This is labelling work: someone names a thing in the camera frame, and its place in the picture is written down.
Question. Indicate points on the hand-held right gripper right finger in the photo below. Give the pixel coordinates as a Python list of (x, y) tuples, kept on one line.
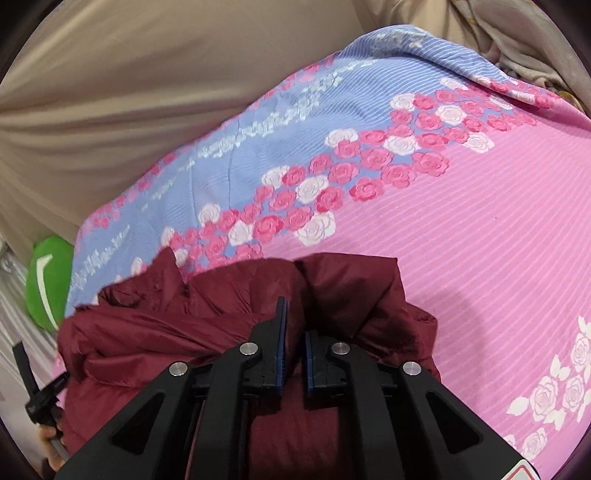
[(309, 364)]

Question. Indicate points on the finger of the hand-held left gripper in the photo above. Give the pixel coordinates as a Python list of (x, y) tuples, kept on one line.
[(44, 399)]

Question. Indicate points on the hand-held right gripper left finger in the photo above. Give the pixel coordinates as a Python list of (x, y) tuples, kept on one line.
[(280, 350)]

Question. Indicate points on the maroon puffer jacket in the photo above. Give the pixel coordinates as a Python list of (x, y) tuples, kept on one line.
[(332, 290)]

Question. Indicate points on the person's left hand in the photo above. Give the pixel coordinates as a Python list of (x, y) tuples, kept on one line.
[(50, 447)]

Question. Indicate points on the green plush cushion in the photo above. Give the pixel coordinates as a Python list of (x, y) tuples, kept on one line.
[(48, 281)]

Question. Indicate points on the pink blue floral bedsheet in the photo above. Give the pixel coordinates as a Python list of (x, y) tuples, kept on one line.
[(461, 230)]

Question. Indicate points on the beige curtain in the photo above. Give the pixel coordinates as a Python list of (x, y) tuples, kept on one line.
[(138, 92)]

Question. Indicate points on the grey blanket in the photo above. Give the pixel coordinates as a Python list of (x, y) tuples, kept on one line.
[(517, 46)]

